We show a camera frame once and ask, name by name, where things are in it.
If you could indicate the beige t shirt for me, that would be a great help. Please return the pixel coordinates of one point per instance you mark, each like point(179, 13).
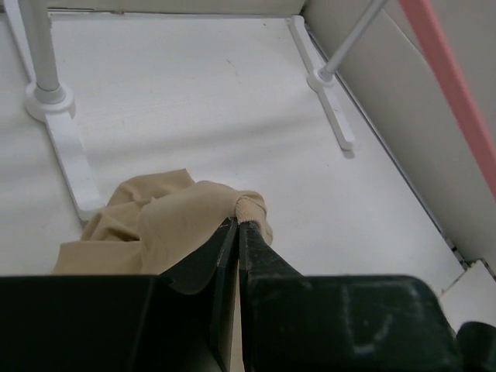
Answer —
point(154, 221)

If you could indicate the pink clothes hanger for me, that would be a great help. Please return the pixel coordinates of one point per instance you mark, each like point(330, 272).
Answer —
point(439, 56)

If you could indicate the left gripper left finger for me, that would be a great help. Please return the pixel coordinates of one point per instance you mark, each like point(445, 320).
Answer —
point(202, 289)

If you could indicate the white metal clothes rack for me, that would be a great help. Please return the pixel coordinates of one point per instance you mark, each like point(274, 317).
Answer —
point(52, 103)

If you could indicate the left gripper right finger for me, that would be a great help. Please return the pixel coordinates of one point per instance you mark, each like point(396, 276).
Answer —
point(271, 306)

